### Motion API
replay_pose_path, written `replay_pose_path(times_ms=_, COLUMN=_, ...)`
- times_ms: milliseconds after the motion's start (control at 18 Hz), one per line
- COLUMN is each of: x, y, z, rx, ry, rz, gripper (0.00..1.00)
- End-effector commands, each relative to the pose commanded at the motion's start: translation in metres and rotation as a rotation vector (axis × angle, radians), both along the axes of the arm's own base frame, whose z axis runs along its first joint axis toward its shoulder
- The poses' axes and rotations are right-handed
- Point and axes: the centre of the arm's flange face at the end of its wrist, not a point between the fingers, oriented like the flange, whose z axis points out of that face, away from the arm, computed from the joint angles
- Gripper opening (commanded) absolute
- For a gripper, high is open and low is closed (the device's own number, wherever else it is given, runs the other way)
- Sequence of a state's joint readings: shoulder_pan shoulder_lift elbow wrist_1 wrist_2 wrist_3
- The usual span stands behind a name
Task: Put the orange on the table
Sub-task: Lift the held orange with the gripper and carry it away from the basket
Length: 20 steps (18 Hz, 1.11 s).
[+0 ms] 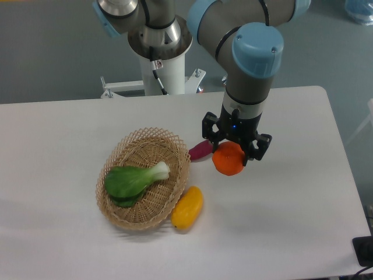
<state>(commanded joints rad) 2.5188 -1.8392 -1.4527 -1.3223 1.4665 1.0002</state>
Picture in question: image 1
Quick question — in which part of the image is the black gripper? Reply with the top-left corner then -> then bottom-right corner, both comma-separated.
202,106 -> 272,166

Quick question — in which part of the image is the orange fruit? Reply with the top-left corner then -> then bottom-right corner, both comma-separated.
212,141 -> 245,176

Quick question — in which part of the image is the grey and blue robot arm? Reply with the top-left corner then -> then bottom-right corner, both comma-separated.
93,1 -> 310,163

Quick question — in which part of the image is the yellow mango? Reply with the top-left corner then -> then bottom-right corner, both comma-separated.
171,186 -> 203,230

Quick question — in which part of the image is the woven wicker basket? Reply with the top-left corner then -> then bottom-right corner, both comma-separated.
96,127 -> 191,230

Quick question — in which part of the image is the green bok choy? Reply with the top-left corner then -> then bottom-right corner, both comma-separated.
104,162 -> 170,208

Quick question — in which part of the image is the black device at table edge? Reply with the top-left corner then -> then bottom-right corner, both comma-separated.
352,236 -> 372,267

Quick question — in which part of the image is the blue plastic bag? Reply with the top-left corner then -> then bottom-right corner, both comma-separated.
344,0 -> 372,26

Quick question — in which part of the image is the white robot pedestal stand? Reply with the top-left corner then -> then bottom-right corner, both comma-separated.
100,26 -> 207,99

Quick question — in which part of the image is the black cable on pedestal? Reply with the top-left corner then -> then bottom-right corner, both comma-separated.
149,45 -> 168,96

